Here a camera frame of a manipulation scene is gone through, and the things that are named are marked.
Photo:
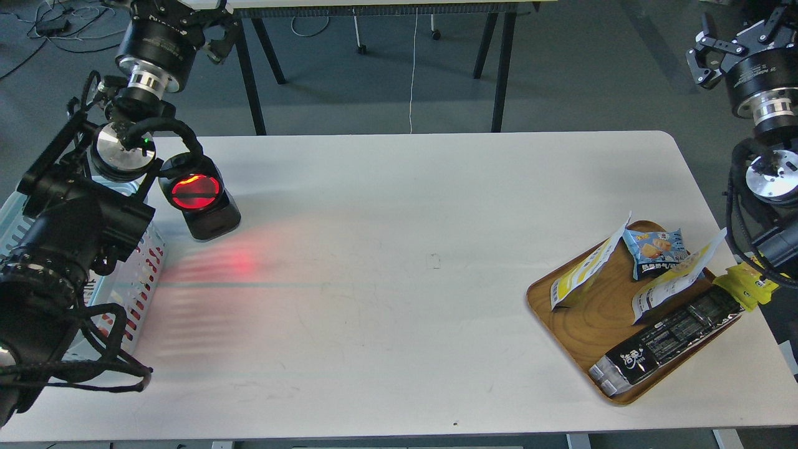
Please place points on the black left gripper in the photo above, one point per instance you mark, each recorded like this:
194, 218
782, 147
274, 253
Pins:
160, 45

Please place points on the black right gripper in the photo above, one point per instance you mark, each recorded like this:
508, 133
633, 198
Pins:
761, 80

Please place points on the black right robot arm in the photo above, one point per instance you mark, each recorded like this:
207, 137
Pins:
761, 197

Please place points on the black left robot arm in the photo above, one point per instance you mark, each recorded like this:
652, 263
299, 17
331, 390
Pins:
86, 197

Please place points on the blue snack packet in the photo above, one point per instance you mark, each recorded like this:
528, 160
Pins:
654, 253

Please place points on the yellow cartoon snack packet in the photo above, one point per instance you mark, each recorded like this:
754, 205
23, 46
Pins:
747, 286

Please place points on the light blue plastic basket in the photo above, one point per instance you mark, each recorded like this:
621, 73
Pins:
130, 285

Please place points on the long black snack package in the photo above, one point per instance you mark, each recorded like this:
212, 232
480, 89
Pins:
649, 351

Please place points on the black barcode scanner red window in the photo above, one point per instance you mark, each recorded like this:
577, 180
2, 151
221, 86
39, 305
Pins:
197, 190

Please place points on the round wooden tray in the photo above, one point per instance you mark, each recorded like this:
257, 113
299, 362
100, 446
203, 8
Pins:
603, 316

